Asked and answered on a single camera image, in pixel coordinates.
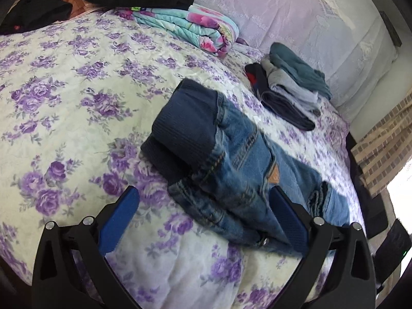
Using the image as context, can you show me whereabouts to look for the blue denim jeans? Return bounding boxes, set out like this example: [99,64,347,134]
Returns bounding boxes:
[141,79,350,252]

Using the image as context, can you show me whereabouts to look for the beige checkered curtain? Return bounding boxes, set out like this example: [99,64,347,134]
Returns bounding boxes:
[351,94,412,198]

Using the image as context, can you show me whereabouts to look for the dark navy folded pants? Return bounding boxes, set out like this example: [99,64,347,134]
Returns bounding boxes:
[245,63,316,131]

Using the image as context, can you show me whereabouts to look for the purple floral bedspread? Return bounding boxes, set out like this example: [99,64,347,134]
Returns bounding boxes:
[1,11,362,308]

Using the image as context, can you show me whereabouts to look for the grey folded garment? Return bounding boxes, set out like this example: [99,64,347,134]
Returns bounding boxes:
[261,54,321,117]

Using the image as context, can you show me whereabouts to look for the red folded garment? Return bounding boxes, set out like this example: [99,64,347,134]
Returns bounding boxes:
[246,73,256,86]

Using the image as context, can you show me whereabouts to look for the teal folded garment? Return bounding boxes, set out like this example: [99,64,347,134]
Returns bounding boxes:
[269,42,332,100]

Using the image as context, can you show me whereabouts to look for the white lace cover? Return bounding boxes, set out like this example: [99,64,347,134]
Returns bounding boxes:
[196,0,397,121]

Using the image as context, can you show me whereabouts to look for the colourful floral folded blanket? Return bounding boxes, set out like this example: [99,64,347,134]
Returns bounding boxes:
[116,4,239,58]

